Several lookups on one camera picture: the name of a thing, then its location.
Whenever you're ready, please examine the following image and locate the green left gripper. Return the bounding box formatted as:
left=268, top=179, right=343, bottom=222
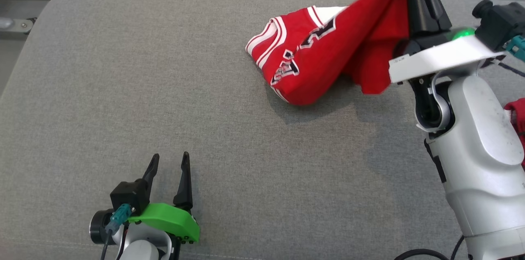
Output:
left=127, top=151, right=201, bottom=246

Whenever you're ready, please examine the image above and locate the grey fabric sofa cushion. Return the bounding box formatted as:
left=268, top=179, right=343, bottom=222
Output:
left=0, top=0, right=525, bottom=260

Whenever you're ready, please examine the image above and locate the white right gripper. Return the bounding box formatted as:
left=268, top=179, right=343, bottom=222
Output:
left=388, top=0, right=507, bottom=85

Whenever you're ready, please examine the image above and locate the red white basketball jersey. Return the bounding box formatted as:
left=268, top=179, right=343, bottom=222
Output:
left=245, top=0, right=445, bottom=107

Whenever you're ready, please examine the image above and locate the red garment with white trim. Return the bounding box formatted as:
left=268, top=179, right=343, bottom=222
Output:
left=503, top=98, right=525, bottom=169

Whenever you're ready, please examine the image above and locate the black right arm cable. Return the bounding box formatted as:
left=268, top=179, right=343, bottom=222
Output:
left=393, top=34, right=525, bottom=260

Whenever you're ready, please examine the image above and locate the grey rounded post foot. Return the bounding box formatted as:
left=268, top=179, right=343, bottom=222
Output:
left=0, top=16, right=37, bottom=35

